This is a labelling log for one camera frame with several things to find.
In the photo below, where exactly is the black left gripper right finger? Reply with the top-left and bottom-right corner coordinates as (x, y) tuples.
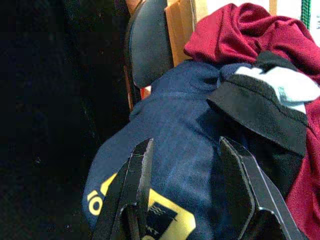
(218, 136), (309, 240)

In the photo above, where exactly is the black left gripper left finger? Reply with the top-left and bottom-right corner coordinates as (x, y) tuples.
(91, 137), (155, 240)

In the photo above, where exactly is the navy garment with yellow print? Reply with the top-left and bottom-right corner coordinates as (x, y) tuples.
(81, 60), (253, 240)

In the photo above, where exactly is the black garment with white label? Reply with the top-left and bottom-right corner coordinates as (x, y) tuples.
(206, 50), (320, 198)

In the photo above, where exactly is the maroon garment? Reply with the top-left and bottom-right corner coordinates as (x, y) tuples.
(183, 2), (320, 240)

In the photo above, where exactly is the orange wooden frame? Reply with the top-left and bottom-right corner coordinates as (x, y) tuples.
(124, 0), (209, 112)

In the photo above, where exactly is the green cord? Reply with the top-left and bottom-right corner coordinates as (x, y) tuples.
(299, 0), (312, 28)

